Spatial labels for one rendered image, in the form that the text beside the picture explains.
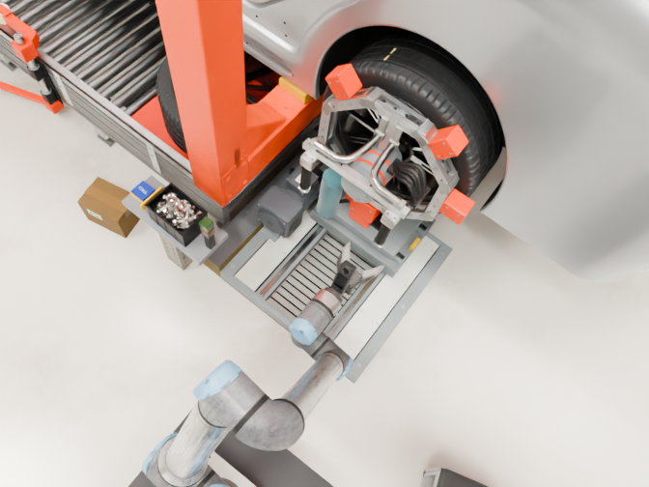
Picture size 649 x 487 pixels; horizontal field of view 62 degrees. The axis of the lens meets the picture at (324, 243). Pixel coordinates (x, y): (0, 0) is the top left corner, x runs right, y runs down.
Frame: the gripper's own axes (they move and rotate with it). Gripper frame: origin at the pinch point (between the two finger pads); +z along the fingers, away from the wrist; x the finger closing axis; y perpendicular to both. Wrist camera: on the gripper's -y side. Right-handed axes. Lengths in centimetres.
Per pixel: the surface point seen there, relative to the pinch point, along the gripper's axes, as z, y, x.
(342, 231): 34, 68, -24
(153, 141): 2, 44, -112
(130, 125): 2, 44, -125
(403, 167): 21.8, -20.3, -6.0
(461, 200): 34.5, -5.7, 14.4
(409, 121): 31.4, -29.2, -12.4
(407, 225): 53, 60, -1
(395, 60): 46, -33, -29
